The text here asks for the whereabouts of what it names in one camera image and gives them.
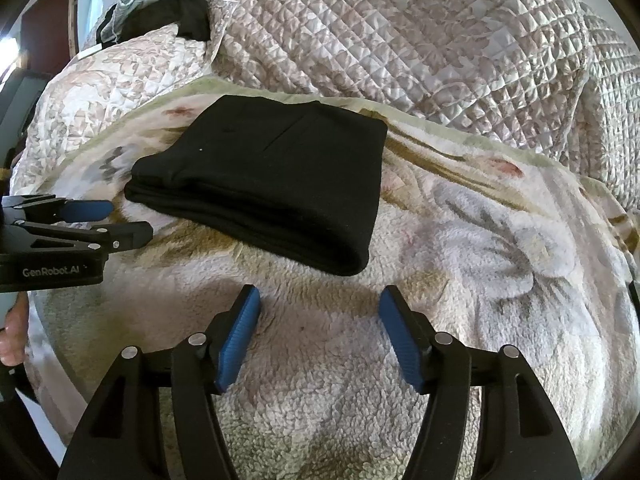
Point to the person's left hand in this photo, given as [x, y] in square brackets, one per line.
[13, 337]

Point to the floral fleece blanket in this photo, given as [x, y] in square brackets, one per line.
[494, 245]

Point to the floral quilted bedspread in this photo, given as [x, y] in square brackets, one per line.
[92, 93]

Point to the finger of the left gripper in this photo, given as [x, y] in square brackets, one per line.
[118, 237]
[51, 209]

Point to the dark wooden door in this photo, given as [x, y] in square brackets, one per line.
[48, 35]

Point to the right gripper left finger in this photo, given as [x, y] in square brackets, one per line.
[120, 436]

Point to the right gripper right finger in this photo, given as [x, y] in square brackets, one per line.
[520, 437]

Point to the black pants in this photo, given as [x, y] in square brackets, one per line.
[299, 180]

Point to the quilted satin comforter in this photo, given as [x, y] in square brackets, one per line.
[550, 76]

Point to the dark clothes pile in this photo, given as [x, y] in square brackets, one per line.
[129, 19]

